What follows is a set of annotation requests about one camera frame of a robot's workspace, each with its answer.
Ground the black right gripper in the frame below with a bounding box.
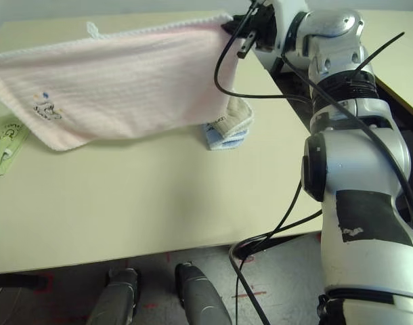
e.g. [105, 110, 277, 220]
[221, 0, 278, 51]

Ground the pink towel with white trim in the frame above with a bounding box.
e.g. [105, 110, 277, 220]
[0, 12, 241, 152]

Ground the beige folded towel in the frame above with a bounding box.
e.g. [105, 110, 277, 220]
[209, 97, 255, 139]

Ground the blue folded towel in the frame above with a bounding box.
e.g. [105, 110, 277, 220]
[202, 122, 251, 152]

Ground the green towel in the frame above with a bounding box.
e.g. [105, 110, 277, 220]
[0, 116, 31, 177]

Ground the grey robot left leg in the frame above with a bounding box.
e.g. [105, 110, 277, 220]
[87, 267, 139, 325]

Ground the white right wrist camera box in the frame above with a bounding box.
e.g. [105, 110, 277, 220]
[253, 0, 311, 72]

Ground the beige side table black frame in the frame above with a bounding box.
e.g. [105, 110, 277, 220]
[269, 9, 413, 125]

